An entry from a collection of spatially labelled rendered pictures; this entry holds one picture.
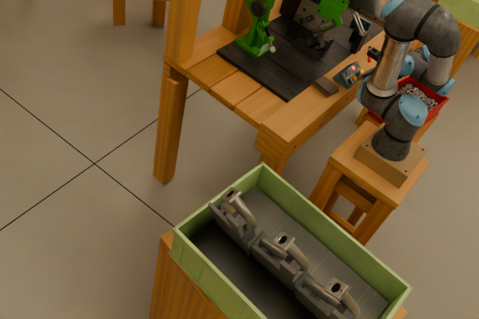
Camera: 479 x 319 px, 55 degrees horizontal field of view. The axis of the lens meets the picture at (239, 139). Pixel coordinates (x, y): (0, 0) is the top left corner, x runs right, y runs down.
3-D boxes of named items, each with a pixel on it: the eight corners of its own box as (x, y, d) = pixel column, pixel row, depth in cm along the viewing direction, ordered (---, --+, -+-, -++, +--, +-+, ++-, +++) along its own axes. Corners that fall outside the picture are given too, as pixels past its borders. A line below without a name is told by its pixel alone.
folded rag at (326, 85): (311, 84, 204) (313, 79, 201) (322, 79, 208) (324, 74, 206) (326, 98, 199) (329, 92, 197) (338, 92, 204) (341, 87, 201)
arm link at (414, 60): (423, 69, 168) (436, 61, 175) (398, 53, 172) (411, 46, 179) (413, 85, 173) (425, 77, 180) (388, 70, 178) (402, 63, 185)
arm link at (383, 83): (380, 126, 177) (425, 18, 131) (350, 104, 183) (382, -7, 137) (399, 109, 181) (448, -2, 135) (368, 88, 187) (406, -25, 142)
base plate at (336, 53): (397, 21, 262) (398, 18, 260) (288, 104, 195) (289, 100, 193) (336, -13, 275) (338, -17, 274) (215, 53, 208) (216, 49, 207)
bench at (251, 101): (371, 124, 333) (431, 22, 269) (241, 253, 242) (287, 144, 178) (295, 74, 355) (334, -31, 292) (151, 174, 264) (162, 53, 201)
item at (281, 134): (421, 40, 279) (433, 19, 268) (279, 166, 187) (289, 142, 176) (401, 28, 283) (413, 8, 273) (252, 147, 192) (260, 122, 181)
